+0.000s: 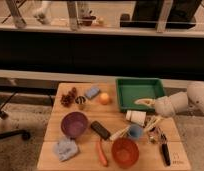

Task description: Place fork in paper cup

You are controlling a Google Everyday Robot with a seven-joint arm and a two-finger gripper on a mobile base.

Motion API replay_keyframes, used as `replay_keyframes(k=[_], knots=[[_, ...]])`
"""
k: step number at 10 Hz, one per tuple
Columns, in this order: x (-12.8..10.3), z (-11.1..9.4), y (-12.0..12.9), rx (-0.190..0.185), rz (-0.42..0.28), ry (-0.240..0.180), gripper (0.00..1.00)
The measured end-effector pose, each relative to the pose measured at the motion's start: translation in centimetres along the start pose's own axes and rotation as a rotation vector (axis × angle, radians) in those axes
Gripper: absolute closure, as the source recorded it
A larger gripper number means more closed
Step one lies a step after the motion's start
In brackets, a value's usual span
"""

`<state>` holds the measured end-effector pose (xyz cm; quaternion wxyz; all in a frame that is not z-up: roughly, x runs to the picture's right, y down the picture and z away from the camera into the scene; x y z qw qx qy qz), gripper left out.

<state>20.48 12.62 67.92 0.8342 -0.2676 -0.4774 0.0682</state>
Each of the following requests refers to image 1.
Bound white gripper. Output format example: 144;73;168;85
135;96;182;118

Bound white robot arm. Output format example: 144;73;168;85
134;81;204;118

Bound white paper cup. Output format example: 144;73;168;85
126;110;146;126

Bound blue paper cup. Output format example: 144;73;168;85
127;124;143;140

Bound cream plastic fork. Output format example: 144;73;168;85
109;126;129;141

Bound cream plastic utensil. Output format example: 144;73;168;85
144;116;163;132

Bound green plastic tray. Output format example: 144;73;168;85
116;78;165;113

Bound orange fruit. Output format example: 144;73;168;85
99;93;111;105

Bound orange bowl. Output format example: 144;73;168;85
111;138;139;168

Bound blue sponge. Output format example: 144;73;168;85
84;87;100;99

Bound black rectangular block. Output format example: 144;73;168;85
90;121;111;140

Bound orange carrot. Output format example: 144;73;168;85
96;139;108;167

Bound black white striped ball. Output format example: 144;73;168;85
75;96;86;110

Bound purple bowl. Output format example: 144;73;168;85
61;112;88;138

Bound dark red grapes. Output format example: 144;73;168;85
60;87;77;107

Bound blue crumpled cloth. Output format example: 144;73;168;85
53;137;79;162

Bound black office chair base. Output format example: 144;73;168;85
0;93;31;141

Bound black handled can opener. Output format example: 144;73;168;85
158;127;171;166

